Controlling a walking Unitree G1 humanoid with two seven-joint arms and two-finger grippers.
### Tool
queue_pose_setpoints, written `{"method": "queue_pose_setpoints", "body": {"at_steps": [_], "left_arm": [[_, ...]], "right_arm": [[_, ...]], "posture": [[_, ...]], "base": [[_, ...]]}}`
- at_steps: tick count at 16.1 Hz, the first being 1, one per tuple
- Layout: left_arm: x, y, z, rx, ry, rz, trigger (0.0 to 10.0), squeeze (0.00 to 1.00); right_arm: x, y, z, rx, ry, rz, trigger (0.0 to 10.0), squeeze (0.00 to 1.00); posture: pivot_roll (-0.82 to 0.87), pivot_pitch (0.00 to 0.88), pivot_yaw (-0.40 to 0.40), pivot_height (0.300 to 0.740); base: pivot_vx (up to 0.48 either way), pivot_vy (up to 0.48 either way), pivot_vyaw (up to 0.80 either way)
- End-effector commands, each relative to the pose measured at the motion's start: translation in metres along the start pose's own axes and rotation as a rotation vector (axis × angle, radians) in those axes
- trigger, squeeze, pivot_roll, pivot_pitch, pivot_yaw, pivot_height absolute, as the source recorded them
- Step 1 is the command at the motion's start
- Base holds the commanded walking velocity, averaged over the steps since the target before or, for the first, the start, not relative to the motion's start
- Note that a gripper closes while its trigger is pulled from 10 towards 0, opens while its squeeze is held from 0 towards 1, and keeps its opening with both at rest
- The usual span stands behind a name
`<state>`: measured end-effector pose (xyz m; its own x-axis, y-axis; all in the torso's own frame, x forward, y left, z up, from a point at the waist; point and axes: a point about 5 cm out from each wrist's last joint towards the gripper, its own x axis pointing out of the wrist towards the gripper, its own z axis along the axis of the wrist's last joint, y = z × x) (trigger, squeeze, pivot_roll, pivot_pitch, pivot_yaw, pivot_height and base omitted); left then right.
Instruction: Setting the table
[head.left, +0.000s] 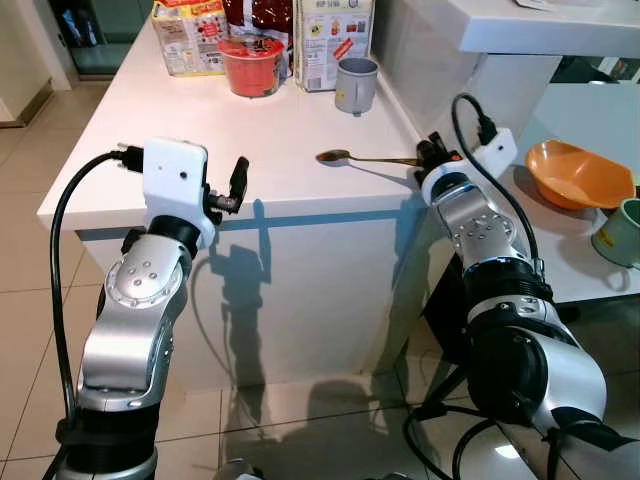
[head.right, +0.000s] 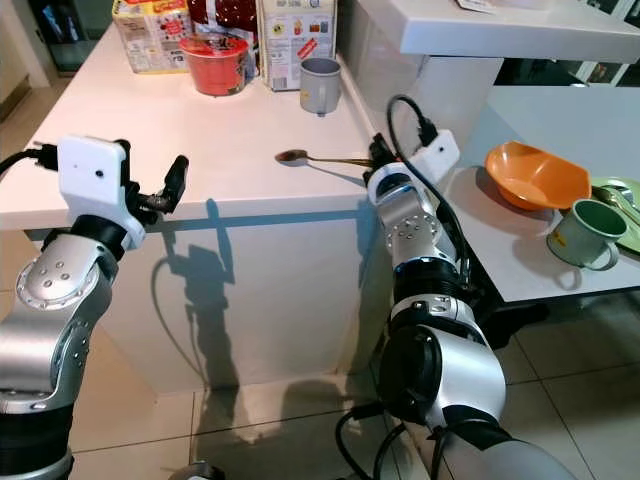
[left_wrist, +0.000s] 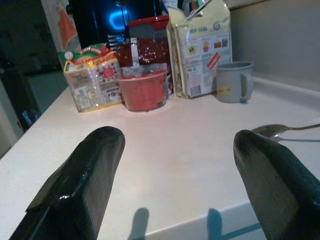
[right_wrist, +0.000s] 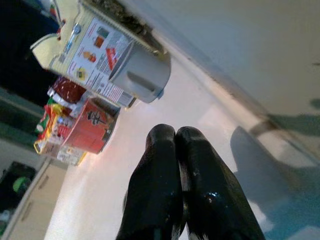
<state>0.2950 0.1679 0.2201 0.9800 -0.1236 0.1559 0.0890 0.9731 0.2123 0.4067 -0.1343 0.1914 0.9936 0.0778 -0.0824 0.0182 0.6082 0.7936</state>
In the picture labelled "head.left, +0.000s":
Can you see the red instant noodle cup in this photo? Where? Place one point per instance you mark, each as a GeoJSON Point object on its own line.
{"type": "Point", "coordinates": [250, 70]}

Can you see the green enamel mug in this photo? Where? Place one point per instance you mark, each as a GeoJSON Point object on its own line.
{"type": "Point", "coordinates": [620, 235]}

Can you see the grey mug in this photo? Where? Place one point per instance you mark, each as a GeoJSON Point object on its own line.
{"type": "Point", "coordinates": [355, 88]}

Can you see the yellow red food box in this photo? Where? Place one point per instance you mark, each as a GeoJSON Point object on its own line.
{"type": "Point", "coordinates": [185, 40]}

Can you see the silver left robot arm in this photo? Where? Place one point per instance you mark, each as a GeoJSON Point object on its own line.
{"type": "Point", "coordinates": [130, 330]}

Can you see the bronze metal spoon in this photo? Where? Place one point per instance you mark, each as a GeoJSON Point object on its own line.
{"type": "Point", "coordinates": [335, 157]}

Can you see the orange plastic bowl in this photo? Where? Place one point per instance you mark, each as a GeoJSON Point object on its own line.
{"type": "Point", "coordinates": [575, 180]}

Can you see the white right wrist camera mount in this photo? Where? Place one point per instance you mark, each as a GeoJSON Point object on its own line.
{"type": "Point", "coordinates": [497, 152]}

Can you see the white kitchen island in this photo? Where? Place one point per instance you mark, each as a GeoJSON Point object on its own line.
{"type": "Point", "coordinates": [320, 290]}

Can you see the dark red snack bag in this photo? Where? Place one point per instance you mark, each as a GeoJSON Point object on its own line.
{"type": "Point", "coordinates": [260, 15]}

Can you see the white printed food box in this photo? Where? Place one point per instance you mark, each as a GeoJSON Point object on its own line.
{"type": "Point", "coordinates": [330, 35]}

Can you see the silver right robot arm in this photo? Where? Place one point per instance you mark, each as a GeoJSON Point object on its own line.
{"type": "Point", "coordinates": [520, 340]}

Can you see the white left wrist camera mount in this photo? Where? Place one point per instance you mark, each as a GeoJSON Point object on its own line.
{"type": "Point", "coordinates": [175, 185]}

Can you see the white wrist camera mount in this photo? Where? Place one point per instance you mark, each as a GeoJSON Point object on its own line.
{"type": "Point", "coordinates": [175, 185]}
{"type": "Point", "coordinates": [497, 152]}

